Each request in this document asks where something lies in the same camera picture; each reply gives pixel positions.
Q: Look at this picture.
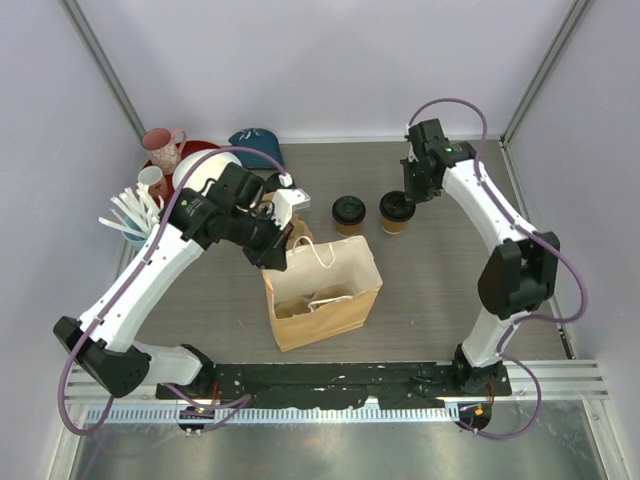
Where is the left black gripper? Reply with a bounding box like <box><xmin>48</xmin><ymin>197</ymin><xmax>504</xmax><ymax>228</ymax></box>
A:
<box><xmin>228</xmin><ymin>206</ymin><xmax>295</xmax><ymax>271</ymax></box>

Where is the black coffee lid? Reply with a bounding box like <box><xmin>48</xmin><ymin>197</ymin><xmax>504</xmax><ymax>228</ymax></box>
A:
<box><xmin>331</xmin><ymin>195</ymin><xmax>366</xmax><ymax>226</ymax></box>
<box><xmin>379</xmin><ymin>190</ymin><xmax>416</xmax><ymax>222</ymax></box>

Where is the brown paper cup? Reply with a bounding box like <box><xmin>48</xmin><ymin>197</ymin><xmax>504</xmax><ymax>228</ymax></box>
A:
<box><xmin>334</xmin><ymin>220</ymin><xmax>362</xmax><ymax>237</ymax></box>
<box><xmin>381</xmin><ymin>216</ymin><xmax>411</xmax><ymax>235</ymax></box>

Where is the brown paper bag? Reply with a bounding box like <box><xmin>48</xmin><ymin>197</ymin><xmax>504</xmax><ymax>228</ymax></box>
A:
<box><xmin>262</xmin><ymin>235</ymin><xmax>383</xmax><ymax>352</ymax></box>

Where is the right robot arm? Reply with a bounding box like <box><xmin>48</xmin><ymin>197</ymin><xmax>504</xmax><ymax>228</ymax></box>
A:
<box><xmin>401</xmin><ymin>119</ymin><xmax>558</xmax><ymax>395</ymax></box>

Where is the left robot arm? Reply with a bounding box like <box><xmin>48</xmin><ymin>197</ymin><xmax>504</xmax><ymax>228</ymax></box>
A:
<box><xmin>54</xmin><ymin>162</ymin><xmax>308</xmax><ymax>399</ymax></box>

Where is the brown pulp cup carrier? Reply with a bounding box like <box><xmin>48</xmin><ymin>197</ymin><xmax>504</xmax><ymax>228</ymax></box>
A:
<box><xmin>286</xmin><ymin>214</ymin><xmax>314</xmax><ymax>250</ymax></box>

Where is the stack of black lids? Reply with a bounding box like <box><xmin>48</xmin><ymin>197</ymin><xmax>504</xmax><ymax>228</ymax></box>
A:
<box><xmin>265</xmin><ymin>172</ymin><xmax>295</xmax><ymax>193</ymax></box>

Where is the white paper plate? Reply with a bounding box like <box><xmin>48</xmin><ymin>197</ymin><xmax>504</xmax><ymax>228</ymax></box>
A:
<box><xmin>172</xmin><ymin>149</ymin><xmax>241</xmax><ymax>191</ymax></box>

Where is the small pink floral mug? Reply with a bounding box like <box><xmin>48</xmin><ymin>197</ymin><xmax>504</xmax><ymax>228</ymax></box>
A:
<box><xmin>138</xmin><ymin>165</ymin><xmax>169</xmax><ymax>200</ymax></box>

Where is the light blue holder cup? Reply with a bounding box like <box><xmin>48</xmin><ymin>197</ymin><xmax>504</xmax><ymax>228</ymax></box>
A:
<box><xmin>122</xmin><ymin>216</ymin><xmax>149</xmax><ymax>251</ymax></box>

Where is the tall pink floral mug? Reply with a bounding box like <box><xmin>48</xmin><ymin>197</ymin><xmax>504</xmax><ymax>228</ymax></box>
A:
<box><xmin>141</xmin><ymin>128</ymin><xmax>187</xmax><ymax>175</ymax></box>

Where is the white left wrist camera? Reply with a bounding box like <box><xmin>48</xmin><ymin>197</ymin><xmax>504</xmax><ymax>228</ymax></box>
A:
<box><xmin>272</xmin><ymin>173</ymin><xmax>311</xmax><ymax>230</ymax></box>

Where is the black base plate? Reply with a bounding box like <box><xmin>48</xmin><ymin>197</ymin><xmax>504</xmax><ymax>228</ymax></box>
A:
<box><xmin>156</xmin><ymin>362</ymin><xmax>512</xmax><ymax>410</ymax></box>

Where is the aluminium rail frame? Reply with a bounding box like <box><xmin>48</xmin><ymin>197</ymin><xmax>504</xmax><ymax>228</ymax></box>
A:
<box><xmin>64</xmin><ymin>360</ymin><xmax>608</xmax><ymax>433</ymax></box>

